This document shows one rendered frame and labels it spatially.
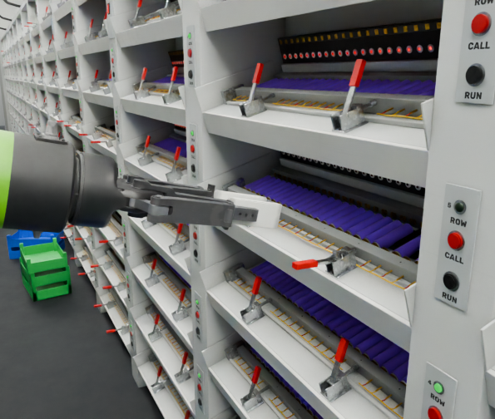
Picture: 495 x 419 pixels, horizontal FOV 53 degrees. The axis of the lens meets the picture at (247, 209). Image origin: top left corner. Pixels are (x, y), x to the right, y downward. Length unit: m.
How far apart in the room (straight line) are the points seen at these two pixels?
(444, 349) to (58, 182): 0.42
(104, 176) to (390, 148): 0.31
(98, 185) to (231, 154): 0.62
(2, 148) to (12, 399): 1.73
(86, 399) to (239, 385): 0.99
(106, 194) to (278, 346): 0.52
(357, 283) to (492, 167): 0.27
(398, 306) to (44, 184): 0.42
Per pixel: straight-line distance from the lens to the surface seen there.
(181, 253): 1.36
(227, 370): 1.22
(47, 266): 2.85
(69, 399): 2.08
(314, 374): 0.85
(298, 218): 0.84
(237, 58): 1.08
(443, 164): 0.53
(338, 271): 0.71
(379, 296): 0.66
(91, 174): 0.50
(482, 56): 0.50
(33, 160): 0.49
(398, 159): 0.58
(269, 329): 0.97
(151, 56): 1.75
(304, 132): 0.72
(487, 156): 0.50
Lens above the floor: 1.17
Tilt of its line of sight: 15 degrees down
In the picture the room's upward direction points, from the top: straight up
